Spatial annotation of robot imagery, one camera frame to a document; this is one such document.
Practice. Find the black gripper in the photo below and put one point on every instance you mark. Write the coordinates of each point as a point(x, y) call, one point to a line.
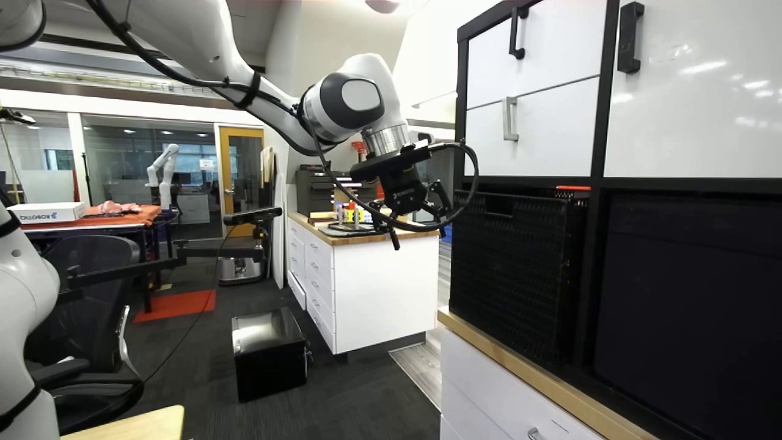
point(406, 190)

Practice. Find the black mesh storage bin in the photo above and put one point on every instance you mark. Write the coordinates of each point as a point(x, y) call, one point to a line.
point(514, 276)

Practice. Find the white mobile robot with arm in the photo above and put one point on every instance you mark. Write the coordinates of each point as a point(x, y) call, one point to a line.
point(25, 293)

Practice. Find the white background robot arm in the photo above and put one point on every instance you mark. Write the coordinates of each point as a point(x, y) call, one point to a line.
point(162, 166)

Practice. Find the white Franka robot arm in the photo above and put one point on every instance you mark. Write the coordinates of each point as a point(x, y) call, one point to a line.
point(196, 33)

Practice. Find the white island cabinet wood top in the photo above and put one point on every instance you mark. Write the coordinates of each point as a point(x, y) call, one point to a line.
point(374, 283)

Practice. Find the black and white cabinet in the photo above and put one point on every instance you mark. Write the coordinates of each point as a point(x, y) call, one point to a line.
point(605, 122)

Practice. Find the white cabinet door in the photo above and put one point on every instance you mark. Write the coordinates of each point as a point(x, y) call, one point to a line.
point(699, 105)

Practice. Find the yellow bottle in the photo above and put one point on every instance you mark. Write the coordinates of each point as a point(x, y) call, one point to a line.
point(351, 216)

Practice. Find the round plate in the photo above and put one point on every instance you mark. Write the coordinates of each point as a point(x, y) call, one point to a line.
point(336, 229)

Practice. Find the black machine on island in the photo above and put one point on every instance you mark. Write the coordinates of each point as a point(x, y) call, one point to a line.
point(314, 189)

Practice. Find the small orange tag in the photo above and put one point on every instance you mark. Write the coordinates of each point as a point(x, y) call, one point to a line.
point(573, 189)

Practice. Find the black stand with bar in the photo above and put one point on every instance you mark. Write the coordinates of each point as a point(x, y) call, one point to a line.
point(222, 246)

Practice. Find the white counter with wood top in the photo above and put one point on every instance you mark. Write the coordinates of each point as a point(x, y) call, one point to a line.
point(489, 399)

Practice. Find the black box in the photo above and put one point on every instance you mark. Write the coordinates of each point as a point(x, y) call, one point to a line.
point(269, 355)

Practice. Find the red floor mat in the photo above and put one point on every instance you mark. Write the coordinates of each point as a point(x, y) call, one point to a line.
point(174, 306)

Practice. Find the black fabric storage bin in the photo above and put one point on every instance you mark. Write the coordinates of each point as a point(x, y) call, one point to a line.
point(693, 325)

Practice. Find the red topped table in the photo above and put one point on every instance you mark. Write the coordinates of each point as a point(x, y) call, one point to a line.
point(114, 220)

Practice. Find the black office chair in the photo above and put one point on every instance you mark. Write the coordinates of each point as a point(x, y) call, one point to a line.
point(90, 308)

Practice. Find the light wooden table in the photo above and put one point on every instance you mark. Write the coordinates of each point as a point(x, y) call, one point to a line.
point(130, 426)

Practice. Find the white flat box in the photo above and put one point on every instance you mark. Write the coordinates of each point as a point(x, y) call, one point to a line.
point(46, 212)

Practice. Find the yellow door frame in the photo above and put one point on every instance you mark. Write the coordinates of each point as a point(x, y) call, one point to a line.
point(222, 178)

